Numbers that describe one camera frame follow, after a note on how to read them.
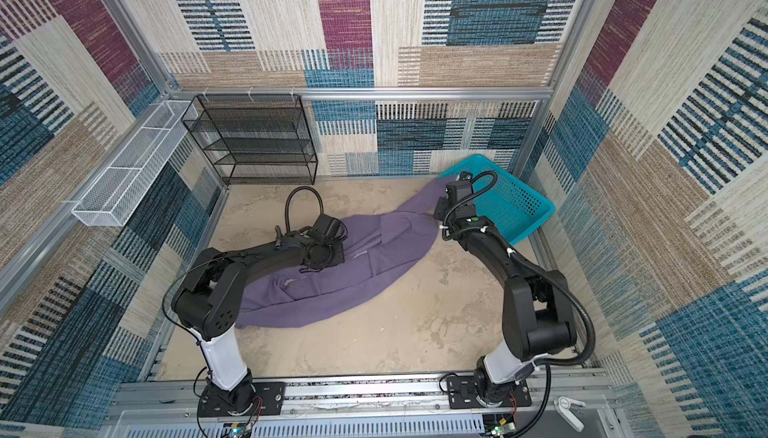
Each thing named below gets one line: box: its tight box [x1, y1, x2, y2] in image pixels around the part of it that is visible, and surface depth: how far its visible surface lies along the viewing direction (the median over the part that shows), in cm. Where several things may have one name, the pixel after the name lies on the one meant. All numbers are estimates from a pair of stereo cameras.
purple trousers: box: [236, 176, 454, 329], surface depth 98 cm
